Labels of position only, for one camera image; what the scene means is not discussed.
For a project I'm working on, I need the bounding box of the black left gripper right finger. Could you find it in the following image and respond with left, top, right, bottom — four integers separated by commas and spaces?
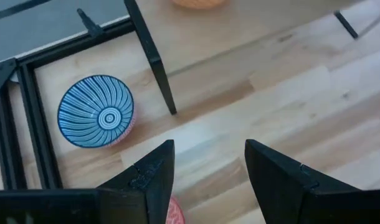
244, 139, 380, 224

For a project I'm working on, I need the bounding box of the orange textured bowl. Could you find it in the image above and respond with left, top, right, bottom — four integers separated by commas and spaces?
171, 0, 228, 9

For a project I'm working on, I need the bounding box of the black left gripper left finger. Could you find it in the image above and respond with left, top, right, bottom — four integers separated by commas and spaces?
0, 139, 176, 224

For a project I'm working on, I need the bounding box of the blue white striped bowl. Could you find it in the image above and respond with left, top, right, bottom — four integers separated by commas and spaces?
57, 74, 137, 149

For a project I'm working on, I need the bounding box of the black table frame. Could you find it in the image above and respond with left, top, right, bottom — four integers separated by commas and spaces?
0, 0, 138, 190

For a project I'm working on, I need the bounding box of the red patterned bowl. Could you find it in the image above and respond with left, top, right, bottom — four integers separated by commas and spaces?
166, 195, 186, 224

